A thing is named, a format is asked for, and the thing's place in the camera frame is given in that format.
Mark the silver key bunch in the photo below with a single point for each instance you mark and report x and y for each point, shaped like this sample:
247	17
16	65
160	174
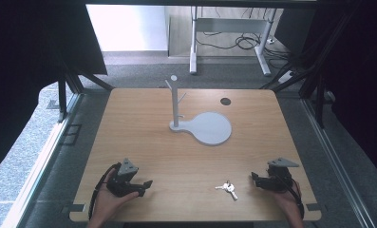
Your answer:
229	188

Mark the black metal stand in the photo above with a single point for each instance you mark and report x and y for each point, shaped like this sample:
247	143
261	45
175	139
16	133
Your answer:
62	101
319	95

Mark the black curtain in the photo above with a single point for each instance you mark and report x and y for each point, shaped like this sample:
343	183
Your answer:
360	79
24	63

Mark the person's left hand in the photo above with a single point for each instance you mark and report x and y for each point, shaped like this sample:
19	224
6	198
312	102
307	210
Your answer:
105	204

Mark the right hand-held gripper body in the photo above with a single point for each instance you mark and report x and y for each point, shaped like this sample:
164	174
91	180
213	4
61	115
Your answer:
279	180

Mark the white panel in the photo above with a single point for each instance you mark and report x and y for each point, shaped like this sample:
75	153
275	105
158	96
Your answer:
127	27

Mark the white power strip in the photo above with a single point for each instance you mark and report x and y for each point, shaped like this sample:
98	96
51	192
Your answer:
286	77

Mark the grey key stand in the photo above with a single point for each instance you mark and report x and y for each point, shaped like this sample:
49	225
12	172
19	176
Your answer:
210	128

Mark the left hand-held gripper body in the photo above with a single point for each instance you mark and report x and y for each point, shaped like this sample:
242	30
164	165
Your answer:
127	167

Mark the white metal desk frame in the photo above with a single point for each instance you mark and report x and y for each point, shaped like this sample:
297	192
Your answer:
230	25

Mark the aluminium floor rail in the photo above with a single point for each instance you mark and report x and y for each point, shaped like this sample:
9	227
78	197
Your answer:
40	164
338	164

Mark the black floor plate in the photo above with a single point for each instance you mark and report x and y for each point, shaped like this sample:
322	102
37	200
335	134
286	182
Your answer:
71	134

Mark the dark round table grommet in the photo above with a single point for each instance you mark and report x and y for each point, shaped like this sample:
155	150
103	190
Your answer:
225	101

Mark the person's right hand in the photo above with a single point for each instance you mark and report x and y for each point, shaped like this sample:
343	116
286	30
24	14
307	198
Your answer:
289	202

